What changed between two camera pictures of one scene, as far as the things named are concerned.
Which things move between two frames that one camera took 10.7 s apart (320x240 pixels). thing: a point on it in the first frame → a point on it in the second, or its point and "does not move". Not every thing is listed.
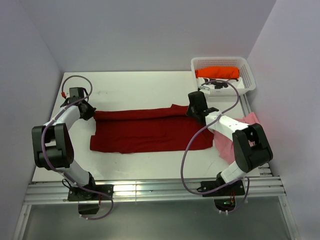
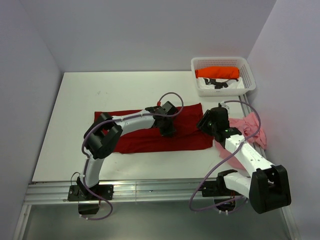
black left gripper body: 90,111 → 167,128
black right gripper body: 191,111 → 206,123
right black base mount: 214,188 does not move
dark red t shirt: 147,129 does not move
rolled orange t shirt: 217,72 does not move
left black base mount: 77,193 does not move
